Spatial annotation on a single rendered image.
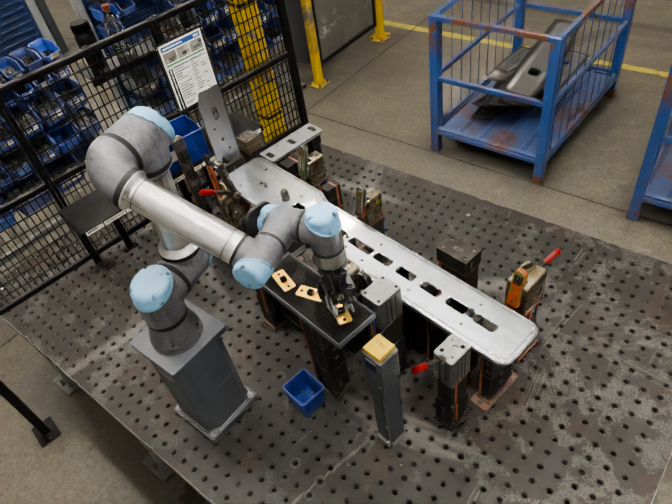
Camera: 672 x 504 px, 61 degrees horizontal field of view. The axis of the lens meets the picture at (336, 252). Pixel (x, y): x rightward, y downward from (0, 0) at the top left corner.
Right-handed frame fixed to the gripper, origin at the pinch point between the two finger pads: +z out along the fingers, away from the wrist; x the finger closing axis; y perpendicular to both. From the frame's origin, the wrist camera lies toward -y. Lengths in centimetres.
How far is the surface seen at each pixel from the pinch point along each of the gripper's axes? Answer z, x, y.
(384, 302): 10.6, 13.8, -5.0
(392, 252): 21.2, 27.1, -32.2
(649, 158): 79, 190, -88
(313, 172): 22, 17, -89
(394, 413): 35.5, 6.5, 14.7
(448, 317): 21.2, 31.2, 0.1
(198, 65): -9, -12, -144
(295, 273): 5.1, -6.9, -22.2
